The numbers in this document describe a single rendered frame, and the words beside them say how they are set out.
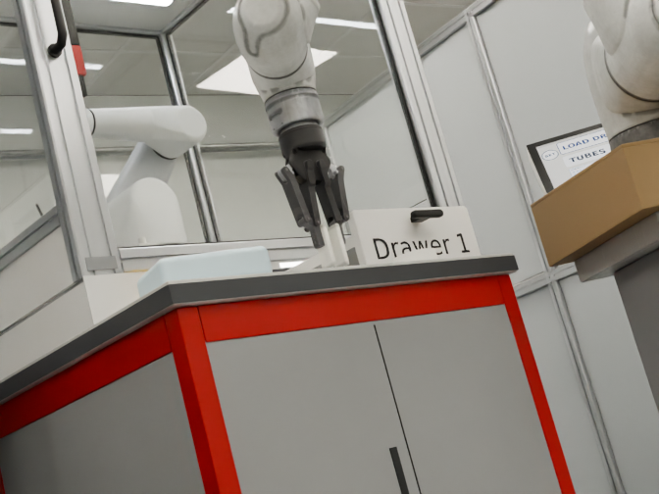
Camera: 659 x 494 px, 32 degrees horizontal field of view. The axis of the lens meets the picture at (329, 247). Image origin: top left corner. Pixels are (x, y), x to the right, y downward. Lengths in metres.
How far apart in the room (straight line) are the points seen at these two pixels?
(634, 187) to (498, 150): 2.46
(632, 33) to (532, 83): 2.32
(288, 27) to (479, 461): 0.68
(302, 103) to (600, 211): 0.50
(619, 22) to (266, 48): 0.52
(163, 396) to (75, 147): 0.80
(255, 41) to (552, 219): 0.59
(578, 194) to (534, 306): 2.24
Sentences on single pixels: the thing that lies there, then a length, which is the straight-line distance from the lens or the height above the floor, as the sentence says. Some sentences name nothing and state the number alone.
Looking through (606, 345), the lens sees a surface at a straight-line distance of 3.89.
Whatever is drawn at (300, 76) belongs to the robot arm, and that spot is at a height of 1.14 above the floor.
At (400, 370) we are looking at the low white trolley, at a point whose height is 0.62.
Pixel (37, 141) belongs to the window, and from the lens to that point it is 2.13.
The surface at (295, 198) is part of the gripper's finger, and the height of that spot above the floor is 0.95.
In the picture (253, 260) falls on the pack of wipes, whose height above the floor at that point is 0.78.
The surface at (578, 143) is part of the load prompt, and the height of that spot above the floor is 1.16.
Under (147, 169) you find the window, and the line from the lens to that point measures 2.14.
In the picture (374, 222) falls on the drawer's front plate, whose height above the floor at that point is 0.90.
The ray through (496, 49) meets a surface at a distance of 4.16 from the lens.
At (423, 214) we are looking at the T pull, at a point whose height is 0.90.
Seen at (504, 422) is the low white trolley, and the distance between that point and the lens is 1.63.
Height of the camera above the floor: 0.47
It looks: 12 degrees up
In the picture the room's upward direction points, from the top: 15 degrees counter-clockwise
